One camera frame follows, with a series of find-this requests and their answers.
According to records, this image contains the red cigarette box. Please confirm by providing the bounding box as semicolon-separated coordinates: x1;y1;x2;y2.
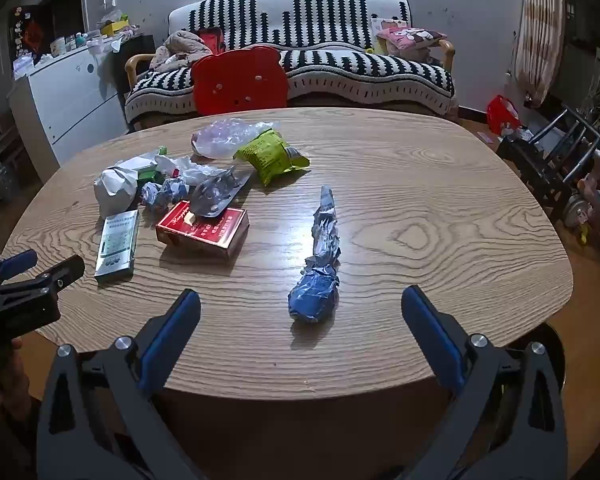
155;200;251;261

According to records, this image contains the black board with stickers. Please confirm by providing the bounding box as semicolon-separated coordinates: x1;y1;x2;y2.
7;5;46;68

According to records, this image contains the clear plastic bag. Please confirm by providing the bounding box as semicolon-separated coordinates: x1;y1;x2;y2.
191;117;281;160

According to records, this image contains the wooden sofa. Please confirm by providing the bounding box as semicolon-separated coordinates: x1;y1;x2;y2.
124;0;457;131

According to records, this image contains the small green carton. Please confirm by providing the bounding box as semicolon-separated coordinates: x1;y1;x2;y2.
135;146;168;185

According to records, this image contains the flat green white box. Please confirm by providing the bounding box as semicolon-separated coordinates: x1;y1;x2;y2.
94;209;141;283

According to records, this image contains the white cabinet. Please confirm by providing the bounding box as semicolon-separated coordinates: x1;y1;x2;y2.
7;45;131;166

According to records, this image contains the green snack bag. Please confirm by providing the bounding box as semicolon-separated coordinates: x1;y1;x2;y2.
232;129;311;187

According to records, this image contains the beige jacket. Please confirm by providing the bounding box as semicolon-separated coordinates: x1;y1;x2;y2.
149;30;216;73

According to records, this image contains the yellow tissue box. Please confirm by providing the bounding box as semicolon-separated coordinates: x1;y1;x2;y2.
100;17;131;36

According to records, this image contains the striped curtain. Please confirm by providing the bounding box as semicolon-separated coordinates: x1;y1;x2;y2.
512;0;566;108

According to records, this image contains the long blue wrapper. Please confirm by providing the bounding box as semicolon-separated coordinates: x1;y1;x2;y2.
287;185;342;325

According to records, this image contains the red plastic chair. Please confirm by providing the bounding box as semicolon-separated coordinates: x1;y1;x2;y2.
191;45;289;117

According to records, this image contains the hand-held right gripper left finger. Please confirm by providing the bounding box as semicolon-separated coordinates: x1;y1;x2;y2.
36;288;203;480

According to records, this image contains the red plastic bag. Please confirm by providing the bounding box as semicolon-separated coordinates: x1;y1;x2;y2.
486;95;521;136

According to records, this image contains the silver blister pack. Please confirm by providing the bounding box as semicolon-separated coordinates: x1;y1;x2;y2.
189;165;253;219

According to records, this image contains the white crumpled paper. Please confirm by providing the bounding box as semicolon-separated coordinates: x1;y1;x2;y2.
93;156;158;220

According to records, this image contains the dark side cabinet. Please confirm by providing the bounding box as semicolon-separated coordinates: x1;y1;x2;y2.
112;34;156;96

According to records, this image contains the pink printed pillow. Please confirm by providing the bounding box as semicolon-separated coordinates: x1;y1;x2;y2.
376;25;448;51

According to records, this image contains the person's left forearm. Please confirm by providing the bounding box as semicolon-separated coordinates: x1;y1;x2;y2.
0;337;36;423

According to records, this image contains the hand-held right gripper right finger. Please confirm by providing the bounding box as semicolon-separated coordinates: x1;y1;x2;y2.
400;285;568;480

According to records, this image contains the black white striped sofa cover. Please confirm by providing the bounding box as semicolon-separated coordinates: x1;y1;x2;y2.
125;0;456;123

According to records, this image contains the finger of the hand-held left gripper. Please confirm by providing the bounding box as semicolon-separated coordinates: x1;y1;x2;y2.
0;250;38;291
0;255;86;302

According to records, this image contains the blue white wrapper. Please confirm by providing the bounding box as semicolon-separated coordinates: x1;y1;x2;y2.
140;177;190;209

